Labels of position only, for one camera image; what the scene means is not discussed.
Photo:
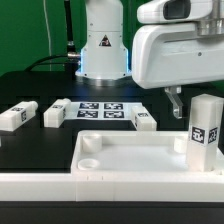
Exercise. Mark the white L-shaped fence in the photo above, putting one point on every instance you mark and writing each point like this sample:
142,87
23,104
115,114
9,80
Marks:
92,186

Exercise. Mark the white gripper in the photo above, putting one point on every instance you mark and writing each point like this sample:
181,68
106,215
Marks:
180,42

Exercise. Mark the white desk top tray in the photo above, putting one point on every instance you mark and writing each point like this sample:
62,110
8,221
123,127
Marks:
130,151

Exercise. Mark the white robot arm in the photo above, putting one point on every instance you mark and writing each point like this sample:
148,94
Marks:
104,58

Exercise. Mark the sheet of fiducial tags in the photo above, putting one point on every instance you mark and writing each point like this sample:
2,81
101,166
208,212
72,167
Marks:
101,110

